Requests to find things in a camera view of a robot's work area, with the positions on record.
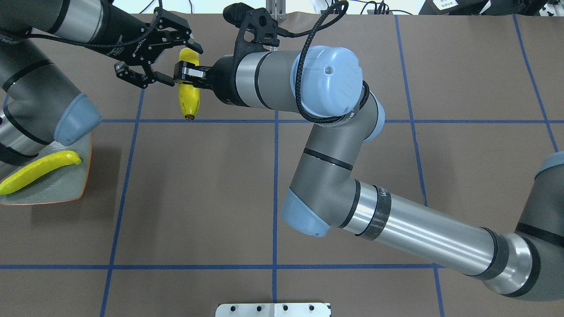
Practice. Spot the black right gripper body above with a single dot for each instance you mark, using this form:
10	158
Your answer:
224	81

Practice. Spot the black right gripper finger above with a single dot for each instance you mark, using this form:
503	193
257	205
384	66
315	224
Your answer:
195	81
185	68

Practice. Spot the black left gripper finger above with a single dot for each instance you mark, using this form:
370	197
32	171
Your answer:
149	76
171	31

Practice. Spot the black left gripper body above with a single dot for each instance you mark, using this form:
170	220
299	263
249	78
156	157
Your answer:
113	31

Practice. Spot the yellow banana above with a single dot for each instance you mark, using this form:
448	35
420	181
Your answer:
37	169
188	95

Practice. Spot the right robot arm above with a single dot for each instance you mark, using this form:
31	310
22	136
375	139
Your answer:
325	82

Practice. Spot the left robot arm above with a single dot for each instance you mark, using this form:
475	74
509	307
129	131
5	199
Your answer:
46	106

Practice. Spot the grey square plate orange rim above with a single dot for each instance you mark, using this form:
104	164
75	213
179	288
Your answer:
67	183

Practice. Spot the brown table mat blue grid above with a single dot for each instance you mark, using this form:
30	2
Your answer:
179	217

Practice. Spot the aluminium frame post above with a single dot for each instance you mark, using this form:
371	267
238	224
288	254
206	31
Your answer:
277	9

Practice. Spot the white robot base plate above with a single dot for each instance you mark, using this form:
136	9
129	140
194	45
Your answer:
285	309

